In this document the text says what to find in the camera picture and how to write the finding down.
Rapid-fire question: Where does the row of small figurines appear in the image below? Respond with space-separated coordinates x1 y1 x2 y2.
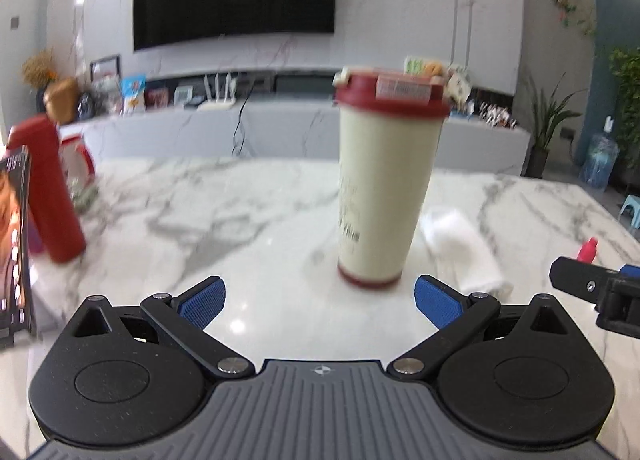
472 102 521 129

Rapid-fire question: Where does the green food in clear tray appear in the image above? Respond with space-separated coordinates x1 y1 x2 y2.
70 185 100 213

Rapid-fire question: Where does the gold vase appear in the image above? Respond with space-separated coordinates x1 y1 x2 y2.
42 77 81 123

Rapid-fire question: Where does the small teal stool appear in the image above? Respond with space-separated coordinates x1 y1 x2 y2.
619 194 640 233

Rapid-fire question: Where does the white marble television console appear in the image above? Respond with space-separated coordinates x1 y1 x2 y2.
59 67 531 175

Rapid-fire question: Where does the tall green plant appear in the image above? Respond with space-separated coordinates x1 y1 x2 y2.
607 47 640 141

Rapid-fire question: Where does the black picture frame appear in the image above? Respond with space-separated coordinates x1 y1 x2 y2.
90 54 122 81

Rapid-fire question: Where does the clear wrapped package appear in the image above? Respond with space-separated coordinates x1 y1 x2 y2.
92 77 123 115

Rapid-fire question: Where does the dried flower bouquet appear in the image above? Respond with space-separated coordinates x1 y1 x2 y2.
21 48 58 88

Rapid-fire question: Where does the blue snack bag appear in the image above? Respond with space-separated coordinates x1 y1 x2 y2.
121 74 147 114

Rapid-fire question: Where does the clear container with red lid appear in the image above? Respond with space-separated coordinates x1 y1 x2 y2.
57 134 97 191

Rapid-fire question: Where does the potted long leaf plant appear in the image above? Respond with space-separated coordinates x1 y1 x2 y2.
520 74 586 179

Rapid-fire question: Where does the white paper towel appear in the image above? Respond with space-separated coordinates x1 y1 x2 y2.
419 207 513 297

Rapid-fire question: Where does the white router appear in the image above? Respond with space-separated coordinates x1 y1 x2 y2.
196 70 238 111

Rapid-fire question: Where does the small red bottle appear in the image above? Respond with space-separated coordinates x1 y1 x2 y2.
576 237 600 263

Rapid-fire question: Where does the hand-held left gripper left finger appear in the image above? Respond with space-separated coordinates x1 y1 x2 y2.
62 276 255 380

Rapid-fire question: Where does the black cable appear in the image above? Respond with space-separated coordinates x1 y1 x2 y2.
231 84 251 157

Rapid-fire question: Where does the blue water jug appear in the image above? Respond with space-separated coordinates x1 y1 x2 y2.
579 116 621 189

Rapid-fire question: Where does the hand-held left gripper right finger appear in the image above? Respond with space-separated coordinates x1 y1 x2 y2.
387 275 576 381

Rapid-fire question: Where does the cream tumbler cup red lid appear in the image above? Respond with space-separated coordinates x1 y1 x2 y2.
332 67 451 289

